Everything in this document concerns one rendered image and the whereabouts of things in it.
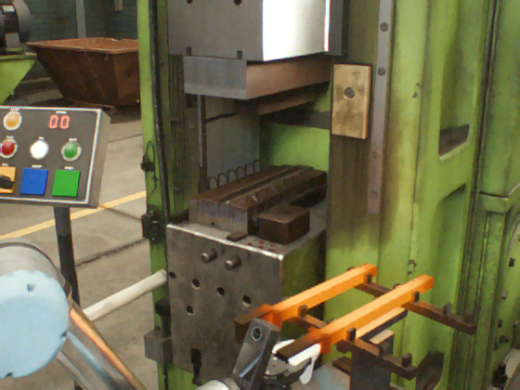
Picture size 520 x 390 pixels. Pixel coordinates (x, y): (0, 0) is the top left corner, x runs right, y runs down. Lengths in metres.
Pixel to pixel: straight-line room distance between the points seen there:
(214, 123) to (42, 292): 1.20
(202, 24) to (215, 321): 0.78
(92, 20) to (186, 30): 9.72
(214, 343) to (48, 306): 1.06
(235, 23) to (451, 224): 0.88
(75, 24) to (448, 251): 9.68
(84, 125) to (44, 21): 8.97
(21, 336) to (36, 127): 1.23
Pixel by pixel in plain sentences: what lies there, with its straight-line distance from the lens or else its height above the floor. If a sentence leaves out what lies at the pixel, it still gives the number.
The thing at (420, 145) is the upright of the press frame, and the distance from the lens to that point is 1.50.
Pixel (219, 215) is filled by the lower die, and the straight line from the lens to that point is 1.68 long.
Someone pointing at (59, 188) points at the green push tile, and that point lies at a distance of 1.84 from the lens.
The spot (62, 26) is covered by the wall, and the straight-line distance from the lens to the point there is 11.00.
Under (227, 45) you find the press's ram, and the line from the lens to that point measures 1.56.
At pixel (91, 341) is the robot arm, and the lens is 0.98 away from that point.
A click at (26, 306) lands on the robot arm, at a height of 1.19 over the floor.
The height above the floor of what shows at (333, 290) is 0.94.
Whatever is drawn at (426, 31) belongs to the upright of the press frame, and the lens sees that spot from 1.47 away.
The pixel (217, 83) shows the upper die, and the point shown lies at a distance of 1.59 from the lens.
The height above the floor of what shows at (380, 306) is 0.94.
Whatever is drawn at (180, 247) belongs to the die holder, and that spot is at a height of 0.86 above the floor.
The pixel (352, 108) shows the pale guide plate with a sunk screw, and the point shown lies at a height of 1.26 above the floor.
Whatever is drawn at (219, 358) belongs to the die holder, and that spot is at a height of 0.56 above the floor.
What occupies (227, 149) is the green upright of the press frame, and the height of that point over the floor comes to 1.06.
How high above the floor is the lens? 1.53
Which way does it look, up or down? 19 degrees down
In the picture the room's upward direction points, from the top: straight up
